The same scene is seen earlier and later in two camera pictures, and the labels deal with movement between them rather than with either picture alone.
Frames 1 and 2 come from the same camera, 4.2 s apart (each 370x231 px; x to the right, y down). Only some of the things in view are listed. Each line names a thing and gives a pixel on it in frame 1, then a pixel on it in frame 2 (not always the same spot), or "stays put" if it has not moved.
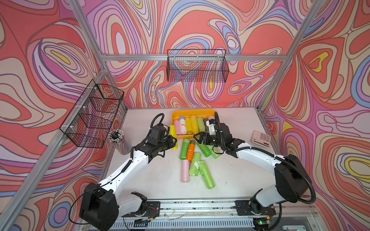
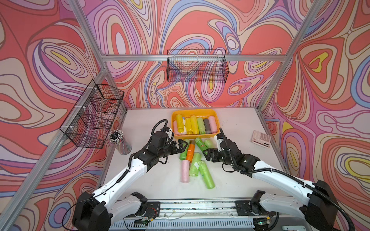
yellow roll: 172,131 → 179,123
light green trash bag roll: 201,124 stays put
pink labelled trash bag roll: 177,123 stays put
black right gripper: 207,135 → 208,157
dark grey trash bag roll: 204,120 stays put
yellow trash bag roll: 194,124 stays put
